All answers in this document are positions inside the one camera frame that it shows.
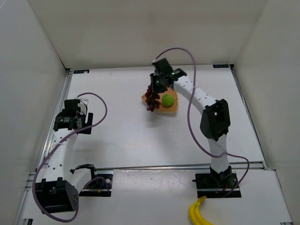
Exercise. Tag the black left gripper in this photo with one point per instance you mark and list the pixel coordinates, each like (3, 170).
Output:
(64, 120)

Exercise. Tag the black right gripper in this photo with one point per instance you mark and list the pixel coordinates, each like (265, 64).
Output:
(156, 83)

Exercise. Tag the dark red fake grapes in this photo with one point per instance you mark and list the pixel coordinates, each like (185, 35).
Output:
(152, 100)

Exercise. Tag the green fake apple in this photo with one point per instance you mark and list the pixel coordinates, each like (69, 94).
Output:
(167, 100)

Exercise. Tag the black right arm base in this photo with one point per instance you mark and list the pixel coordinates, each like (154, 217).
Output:
(213, 185)

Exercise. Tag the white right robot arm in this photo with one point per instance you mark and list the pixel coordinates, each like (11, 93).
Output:
(215, 120)

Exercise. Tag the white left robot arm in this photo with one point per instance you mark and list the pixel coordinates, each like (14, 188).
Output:
(58, 185)

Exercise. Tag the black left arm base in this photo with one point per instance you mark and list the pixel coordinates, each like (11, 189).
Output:
(101, 186)

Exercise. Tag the triangular wicker fruit basket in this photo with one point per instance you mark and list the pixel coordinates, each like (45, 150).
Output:
(172, 109)

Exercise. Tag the yellow fake banana bunch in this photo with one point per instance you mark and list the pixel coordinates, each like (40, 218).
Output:
(195, 215)

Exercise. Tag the blue label left corner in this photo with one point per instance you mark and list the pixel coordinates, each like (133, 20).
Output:
(84, 71)

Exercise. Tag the blue label corner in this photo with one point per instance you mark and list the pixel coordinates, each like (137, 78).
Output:
(84, 71)
(220, 66)

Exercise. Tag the blue label right corner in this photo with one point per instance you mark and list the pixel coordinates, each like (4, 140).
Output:
(220, 66)

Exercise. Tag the aluminium rail right side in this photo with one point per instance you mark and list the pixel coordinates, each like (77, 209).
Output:
(238, 85)

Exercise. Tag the aluminium rail front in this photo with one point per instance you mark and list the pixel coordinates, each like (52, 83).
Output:
(252, 165)

